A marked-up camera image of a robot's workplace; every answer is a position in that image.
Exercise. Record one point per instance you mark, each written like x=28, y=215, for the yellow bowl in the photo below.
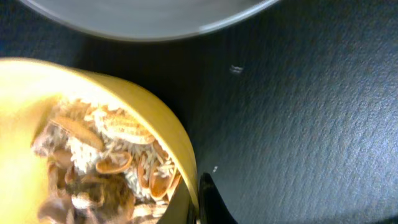
x=30, y=89

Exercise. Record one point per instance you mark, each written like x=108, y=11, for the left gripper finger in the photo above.
x=211, y=205

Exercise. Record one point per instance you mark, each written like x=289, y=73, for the round black tray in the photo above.
x=293, y=112

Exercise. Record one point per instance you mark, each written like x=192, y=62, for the food scraps pile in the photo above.
x=103, y=166

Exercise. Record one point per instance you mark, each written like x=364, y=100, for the grey plate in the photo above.
x=148, y=20

